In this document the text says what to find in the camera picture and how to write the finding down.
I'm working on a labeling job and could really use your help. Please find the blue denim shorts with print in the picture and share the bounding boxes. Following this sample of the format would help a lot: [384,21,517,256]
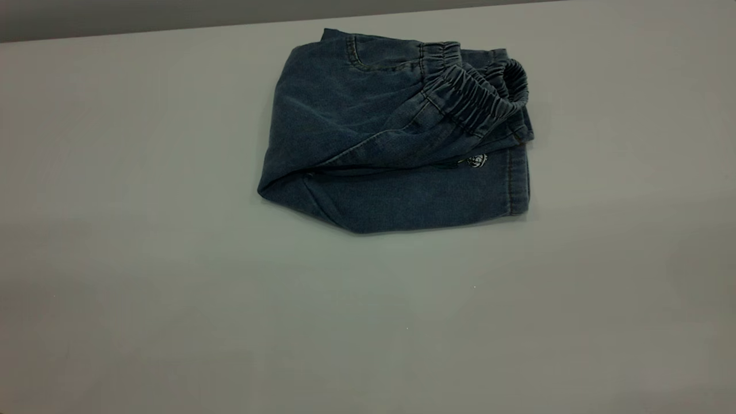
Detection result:
[257,28,535,235]

